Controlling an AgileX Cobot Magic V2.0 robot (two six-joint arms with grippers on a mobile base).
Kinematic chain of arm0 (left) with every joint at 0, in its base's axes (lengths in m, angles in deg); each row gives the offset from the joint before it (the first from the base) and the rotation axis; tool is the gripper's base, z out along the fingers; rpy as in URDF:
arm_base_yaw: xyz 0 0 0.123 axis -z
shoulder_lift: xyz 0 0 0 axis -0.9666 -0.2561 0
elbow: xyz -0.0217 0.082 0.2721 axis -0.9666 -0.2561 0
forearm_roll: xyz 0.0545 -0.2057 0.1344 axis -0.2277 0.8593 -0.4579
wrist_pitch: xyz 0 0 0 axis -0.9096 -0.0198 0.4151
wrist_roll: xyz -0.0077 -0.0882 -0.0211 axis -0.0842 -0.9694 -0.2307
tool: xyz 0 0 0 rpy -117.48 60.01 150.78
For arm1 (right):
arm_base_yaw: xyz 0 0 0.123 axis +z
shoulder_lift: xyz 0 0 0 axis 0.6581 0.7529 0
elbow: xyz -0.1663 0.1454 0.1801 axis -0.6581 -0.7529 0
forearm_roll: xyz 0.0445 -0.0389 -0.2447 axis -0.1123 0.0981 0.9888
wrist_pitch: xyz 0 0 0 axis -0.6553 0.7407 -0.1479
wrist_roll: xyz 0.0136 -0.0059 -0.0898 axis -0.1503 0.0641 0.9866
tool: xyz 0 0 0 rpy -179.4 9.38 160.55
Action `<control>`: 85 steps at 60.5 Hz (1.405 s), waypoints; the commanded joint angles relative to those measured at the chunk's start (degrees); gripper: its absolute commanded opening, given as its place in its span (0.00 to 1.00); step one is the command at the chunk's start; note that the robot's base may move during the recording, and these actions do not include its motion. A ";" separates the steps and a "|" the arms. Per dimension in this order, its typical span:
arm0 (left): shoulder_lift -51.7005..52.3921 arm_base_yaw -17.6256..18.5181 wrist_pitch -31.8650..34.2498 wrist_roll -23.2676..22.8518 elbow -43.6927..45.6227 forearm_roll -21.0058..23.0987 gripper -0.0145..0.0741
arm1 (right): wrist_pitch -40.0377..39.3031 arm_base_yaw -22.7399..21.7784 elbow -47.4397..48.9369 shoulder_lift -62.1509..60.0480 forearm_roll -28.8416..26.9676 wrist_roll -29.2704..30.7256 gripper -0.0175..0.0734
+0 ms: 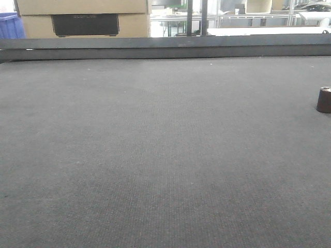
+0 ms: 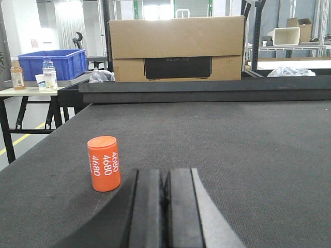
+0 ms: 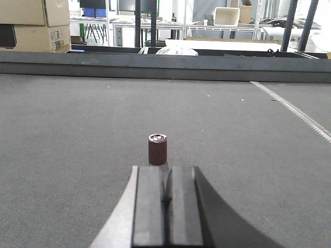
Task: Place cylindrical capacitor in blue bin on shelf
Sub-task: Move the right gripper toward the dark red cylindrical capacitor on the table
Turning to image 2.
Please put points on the orange cylindrical capacitor 4680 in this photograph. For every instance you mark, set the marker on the orange cylindrical capacitor 4680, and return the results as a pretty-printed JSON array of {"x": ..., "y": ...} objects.
[{"x": 104, "y": 163}]

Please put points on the black raised table rail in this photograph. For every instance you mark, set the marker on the black raised table rail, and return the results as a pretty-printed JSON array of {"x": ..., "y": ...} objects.
[{"x": 253, "y": 86}]

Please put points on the black office chair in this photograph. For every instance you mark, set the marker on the black office chair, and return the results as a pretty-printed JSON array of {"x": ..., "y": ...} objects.
[{"x": 77, "y": 41}]

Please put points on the clear water bottle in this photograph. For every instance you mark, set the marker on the clear water bottle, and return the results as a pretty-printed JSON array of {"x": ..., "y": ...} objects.
[{"x": 49, "y": 73}]

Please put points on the large cardboard box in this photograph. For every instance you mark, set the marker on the large cardboard box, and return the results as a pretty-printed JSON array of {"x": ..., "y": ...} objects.
[{"x": 183, "y": 49}]

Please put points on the small cardboard box on shelf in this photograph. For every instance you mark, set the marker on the small cardboard box on shelf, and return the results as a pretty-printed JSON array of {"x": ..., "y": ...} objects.
[{"x": 305, "y": 26}]

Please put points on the orange juice bottle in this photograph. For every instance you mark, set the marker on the orange juice bottle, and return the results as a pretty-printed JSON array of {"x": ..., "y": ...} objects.
[{"x": 17, "y": 74}]

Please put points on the white open bin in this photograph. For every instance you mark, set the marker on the white open bin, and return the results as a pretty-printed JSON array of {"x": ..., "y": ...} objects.
[{"x": 285, "y": 36}]

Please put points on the crumpled plastic bag right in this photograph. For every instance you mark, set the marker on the crumpled plastic bag right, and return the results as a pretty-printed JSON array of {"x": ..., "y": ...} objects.
[{"x": 285, "y": 71}]

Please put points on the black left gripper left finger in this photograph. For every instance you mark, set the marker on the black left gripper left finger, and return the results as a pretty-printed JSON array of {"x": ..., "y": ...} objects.
[{"x": 132, "y": 218}]

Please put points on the crumpled plastic bag left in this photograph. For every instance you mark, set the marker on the crumpled plastic bag left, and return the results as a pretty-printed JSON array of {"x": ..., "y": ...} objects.
[{"x": 99, "y": 76}]

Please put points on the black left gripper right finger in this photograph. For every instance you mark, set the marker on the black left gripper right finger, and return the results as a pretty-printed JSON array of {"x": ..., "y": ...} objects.
[{"x": 193, "y": 220}]

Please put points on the crumpled plastic bag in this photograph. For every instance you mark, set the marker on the crumpled plastic bag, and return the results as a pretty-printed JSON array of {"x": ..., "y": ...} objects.
[
  {"x": 285, "y": 71},
  {"x": 99, "y": 76}
]

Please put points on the white paper cup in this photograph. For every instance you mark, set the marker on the white paper cup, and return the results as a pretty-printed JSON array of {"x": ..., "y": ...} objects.
[{"x": 40, "y": 81}]

